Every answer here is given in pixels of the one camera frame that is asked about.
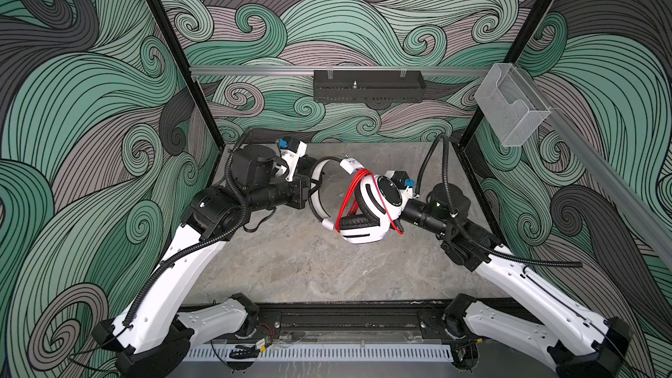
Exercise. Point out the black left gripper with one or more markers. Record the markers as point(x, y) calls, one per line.
point(300, 192)

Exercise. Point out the white black headphones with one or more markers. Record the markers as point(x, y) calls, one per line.
point(372, 206)

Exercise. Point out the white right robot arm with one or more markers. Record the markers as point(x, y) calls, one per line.
point(565, 336)

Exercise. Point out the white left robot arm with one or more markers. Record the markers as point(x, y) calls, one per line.
point(151, 337)

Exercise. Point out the black corner frame post left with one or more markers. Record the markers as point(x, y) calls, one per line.
point(165, 27)

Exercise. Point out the black corner frame post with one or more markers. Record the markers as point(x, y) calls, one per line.
point(165, 27)
point(530, 25)

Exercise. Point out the black wall shelf tray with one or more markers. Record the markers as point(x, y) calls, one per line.
point(375, 88)

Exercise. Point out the aluminium wall rail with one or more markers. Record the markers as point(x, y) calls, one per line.
point(267, 70)

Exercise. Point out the white slotted cable duct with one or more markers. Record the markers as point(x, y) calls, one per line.
point(329, 353)

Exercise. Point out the black front frame rail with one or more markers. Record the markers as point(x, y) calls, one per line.
point(346, 315)

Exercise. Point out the clear plastic wall bin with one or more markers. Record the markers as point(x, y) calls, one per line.
point(512, 104)

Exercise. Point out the right side aluminium rail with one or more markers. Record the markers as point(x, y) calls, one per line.
point(580, 128)

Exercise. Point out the black corner frame post right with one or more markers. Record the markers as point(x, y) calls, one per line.
point(530, 25)

